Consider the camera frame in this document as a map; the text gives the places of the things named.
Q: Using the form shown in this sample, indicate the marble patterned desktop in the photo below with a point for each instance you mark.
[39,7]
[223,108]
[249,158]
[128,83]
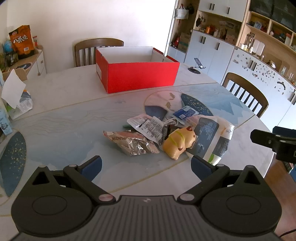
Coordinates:
[69,129]

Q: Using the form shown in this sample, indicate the yellow plush toy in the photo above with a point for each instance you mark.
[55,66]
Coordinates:
[175,143]

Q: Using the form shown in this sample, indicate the cardboard box in cabinet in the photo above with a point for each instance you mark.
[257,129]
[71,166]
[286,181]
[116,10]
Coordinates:
[185,41]

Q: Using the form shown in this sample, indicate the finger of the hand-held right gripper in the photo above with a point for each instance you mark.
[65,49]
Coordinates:
[261,138]
[283,131]

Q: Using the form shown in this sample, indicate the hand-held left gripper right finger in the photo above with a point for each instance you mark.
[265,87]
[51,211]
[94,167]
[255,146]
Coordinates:
[201,168]

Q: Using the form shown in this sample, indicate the white paper sheet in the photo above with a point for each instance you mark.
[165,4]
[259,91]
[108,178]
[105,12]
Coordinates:
[12,90]

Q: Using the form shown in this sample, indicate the light blue carton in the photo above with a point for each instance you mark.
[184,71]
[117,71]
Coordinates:
[5,122]

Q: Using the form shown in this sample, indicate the dark printed box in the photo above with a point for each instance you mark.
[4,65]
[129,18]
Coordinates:
[11,59]

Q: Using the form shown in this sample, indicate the white wet wipes pack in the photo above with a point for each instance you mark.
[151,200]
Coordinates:
[208,132]

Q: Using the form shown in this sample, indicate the orange snack bag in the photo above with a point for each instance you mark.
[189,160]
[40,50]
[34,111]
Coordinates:
[22,39]

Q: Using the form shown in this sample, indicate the small blue globe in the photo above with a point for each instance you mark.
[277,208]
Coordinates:
[7,46]

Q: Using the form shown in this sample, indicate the white side cabinet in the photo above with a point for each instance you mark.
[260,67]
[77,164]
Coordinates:
[40,62]

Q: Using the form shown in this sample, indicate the brown wooden chair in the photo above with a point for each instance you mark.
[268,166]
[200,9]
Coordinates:
[97,42]
[254,92]

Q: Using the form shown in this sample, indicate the white wooden wall cabinet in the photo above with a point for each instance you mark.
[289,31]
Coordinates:
[208,48]

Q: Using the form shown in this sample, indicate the small blue packet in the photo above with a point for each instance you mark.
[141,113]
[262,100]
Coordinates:
[185,112]

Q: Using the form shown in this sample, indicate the metal phone stand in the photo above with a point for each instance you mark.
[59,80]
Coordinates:
[194,70]

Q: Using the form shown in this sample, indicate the round blue mat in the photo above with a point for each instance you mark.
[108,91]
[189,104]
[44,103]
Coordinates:
[23,66]

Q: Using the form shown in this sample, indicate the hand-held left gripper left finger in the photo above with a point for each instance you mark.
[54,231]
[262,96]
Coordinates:
[91,168]

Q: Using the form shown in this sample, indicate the white hanging bag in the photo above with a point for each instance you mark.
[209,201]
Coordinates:
[181,12]

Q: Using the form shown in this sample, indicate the red cardboard box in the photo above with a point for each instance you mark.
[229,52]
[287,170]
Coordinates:
[138,76]

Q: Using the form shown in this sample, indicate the white printed packet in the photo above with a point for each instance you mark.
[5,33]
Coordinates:
[148,126]

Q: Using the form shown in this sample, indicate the silver snack wrapper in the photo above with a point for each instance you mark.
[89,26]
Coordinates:
[131,144]

